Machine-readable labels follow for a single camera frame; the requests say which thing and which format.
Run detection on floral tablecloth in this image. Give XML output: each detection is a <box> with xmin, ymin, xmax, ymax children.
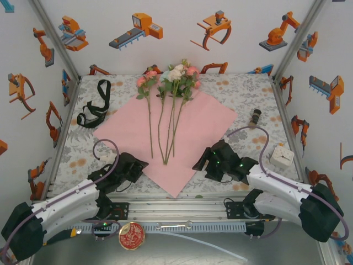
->
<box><xmin>52</xmin><ymin>73</ymin><xmax>307</xmax><ymax>195</ymax></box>

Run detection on black ribbon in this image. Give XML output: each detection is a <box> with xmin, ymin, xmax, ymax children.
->
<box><xmin>76</xmin><ymin>79</ymin><xmax>112</xmax><ymax>129</ymax></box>

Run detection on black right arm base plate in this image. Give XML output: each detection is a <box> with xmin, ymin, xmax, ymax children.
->
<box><xmin>225</xmin><ymin>201</ymin><xmax>276</xmax><ymax>221</ymax></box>

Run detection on round red gold tin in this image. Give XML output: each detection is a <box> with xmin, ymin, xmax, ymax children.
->
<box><xmin>118</xmin><ymin>222</ymin><xmax>146</xmax><ymax>251</ymax></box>

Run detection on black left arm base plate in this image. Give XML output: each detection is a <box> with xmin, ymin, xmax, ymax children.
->
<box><xmin>109</xmin><ymin>202</ymin><xmax>130</xmax><ymax>221</ymax></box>

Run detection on thin white plastic tube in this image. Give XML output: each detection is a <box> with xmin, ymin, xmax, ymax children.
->
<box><xmin>158</xmin><ymin>231</ymin><xmax>249</xmax><ymax>262</ymax></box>

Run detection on bouquet of artificial roses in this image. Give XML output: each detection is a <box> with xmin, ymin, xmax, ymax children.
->
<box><xmin>164</xmin><ymin>58</ymin><xmax>201</xmax><ymax>163</ymax></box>

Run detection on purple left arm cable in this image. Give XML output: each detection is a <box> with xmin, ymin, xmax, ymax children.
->
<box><xmin>0</xmin><ymin>139</ymin><xmax>122</xmax><ymax>265</ymax></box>

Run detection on grey slotted cable duct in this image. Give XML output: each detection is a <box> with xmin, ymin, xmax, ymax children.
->
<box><xmin>38</xmin><ymin>222</ymin><xmax>246</xmax><ymax>233</ymax></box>

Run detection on white square alarm clock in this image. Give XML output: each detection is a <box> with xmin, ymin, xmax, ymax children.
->
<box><xmin>269</xmin><ymin>145</ymin><xmax>294</xmax><ymax>168</ymax></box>

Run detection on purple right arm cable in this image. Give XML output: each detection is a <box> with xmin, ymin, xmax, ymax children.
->
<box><xmin>226</xmin><ymin>126</ymin><xmax>345</xmax><ymax>241</ymax></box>

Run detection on pink artificial rose stem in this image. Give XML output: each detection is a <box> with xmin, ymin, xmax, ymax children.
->
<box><xmin>136</xmin><ymin>69</ymin><xmax>158</xmax><ymax>160</ymax></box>

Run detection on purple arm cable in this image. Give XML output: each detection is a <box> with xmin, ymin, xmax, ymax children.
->
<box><xmin>0</xmin><ymin>139</ymin><xmax>122</xmax><ymax>265</ymax></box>
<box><xmin>226</xmin><ymin>126</ymin><xmax>345</xmax><ymax>241</ymax></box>

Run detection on aluminium frame rail bed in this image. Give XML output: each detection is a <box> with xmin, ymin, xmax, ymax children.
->
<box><xmin>26</xmin><ymin>193</ymin><xmax>330</xmax><ymax>223</ymax></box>

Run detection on black control box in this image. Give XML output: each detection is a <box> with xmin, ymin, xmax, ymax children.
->
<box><xmin>90</xmin><ymin>220</ymin><xmax>116</xmax><ymax>241</ymax></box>
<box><xmin>244</xmin><ymin>222</ymin><xmax>265</xmax><ymax>239</ymax></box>

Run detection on silver open-ended wrench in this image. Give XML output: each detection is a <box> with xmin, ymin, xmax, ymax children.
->
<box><xmin>155</xmin><ymin>220</ymin><xmax>194</xmax><ymax>230</ymax></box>

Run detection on pink and purple wrapping paper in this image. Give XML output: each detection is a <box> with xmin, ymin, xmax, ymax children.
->
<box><xmin>93</xmin><ymin>88</ymin><xmax>239</xmax><ymax>199</ymax></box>

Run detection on pale blue artificial flower stem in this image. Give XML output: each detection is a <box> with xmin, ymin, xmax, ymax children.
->
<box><xmin>156</xmin><ymin>70</ymin><xmax>173</xmax><ymax>166</ymax></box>

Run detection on cream artificial flower stem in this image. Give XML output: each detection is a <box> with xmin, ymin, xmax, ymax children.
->
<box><xmin>167</xmin><ymin>63</ymin><xmax>186</xmax><ymax>158</ymax></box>

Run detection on aluminium frame post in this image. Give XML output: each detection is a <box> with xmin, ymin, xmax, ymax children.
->
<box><xmin>271</xmin><ymin>0</ymin><xmax>328</xmax><ymax>81</ymax></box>
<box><xmin>27</xmin><ymin>0</ymin><xmax>82</xmax><ymax>83</ymax></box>

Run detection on aluminium side rail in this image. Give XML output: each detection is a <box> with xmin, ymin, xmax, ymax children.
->
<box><xmin>41</xmin><ymin>77</ymin><xmax>82</xmax><ymax>201</ymax></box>
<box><xmin>271</xmin><ymin>78</ymin><xmax>314</xmax><ymax>198</ymax></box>

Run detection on brown twine spool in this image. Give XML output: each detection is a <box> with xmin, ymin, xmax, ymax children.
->
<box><xmin>248</xmin><ymin>109</ymin><xmax>262</xmax><ymax>130</ymax></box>

